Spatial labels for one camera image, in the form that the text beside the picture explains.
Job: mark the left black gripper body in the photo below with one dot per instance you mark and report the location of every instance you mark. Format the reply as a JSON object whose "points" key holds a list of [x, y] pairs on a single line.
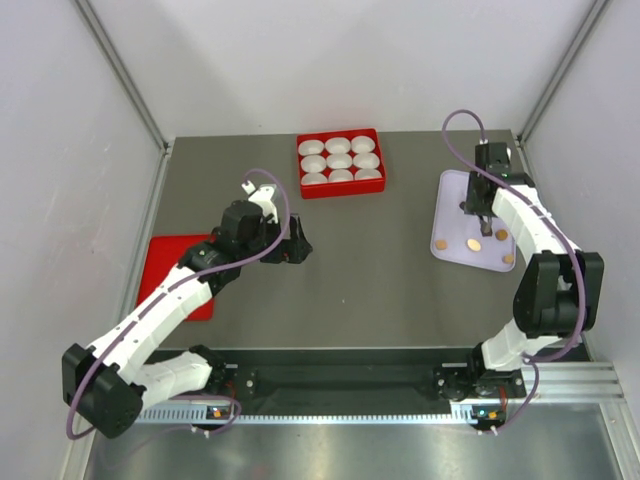
{"points": [[281, 252]]}

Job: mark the ridged caramel chocolate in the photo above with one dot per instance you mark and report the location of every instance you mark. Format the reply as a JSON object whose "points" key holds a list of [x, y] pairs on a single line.
{"points": [[501, 234]]}

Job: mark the white paper cup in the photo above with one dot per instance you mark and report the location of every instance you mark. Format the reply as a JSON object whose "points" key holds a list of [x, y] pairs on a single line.
{"points": [[338, 145], [339, 161], [366, 160], [311, 147], [313, 179], [362, 144], [367, 174], [313, 163], [340, 175]]}

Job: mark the lilac plastic tray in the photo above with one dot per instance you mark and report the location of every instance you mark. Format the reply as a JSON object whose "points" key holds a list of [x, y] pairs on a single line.
{"points": [[455, 227]]}

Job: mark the round white caramel chocolate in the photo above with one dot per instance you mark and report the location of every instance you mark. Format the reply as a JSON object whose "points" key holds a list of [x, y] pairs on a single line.
{"points": [[474, 245]]}

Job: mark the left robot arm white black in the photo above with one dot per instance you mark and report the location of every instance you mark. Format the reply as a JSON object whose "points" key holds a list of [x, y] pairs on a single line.
{"points": [[111, 382]]}

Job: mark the metal tongs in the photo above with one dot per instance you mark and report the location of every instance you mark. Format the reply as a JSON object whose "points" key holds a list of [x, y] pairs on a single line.
{"points": [[485, 222]]}

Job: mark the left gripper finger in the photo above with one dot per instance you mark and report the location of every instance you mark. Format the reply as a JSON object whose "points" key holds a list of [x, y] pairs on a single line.
{"points": [[297, 236], [304, 249]]}

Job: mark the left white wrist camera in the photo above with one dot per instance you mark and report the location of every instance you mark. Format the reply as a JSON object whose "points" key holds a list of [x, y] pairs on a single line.
{"points": [[264, 196]]}

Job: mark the red box lid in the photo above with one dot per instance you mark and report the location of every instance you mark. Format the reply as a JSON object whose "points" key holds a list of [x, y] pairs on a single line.
{"points": [[162, 254]]}

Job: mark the red chocolate box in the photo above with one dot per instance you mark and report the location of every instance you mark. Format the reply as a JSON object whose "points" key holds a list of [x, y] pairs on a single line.
{"points": [[354, 187]]}

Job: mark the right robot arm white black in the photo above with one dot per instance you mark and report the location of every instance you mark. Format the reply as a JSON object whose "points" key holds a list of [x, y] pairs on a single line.
{"points": [[558, 295]]}

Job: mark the caramel square chocolate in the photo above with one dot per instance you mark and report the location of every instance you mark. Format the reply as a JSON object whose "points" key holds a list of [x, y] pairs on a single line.
{"points": [[441, 244]]}

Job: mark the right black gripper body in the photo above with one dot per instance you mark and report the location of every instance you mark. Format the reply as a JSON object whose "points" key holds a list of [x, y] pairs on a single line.
{"points": [[475, 205]]}

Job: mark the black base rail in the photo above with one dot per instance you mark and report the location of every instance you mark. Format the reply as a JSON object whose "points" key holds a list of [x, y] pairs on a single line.
{"points": [[356, 381]]}

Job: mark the aluminium frame profile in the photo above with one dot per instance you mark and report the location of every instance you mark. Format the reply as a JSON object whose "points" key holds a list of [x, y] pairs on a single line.
{"points": [[108, 49]]}

